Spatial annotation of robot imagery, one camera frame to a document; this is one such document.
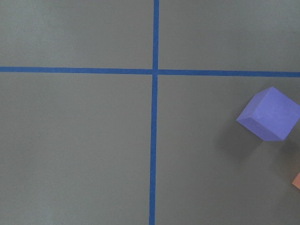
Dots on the orange foam block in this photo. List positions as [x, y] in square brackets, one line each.
[296, 181]

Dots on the purple foam block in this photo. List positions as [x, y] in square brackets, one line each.
[270, 115]

